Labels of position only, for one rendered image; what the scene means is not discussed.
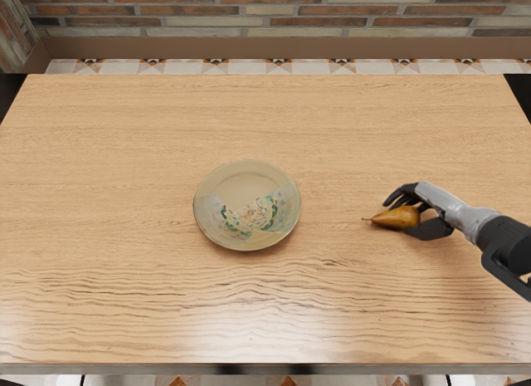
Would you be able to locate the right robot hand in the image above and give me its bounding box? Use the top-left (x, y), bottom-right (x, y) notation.
top-left (382, 180), bottom-right (501, 252)

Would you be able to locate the brown pear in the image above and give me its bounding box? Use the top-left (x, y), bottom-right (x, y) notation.
top-left (361, 204), bottom-right (422, 232)

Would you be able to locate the patterned ceramic plate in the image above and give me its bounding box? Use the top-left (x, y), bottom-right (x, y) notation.
top-left (192, 159), bottom-right (302, 252)

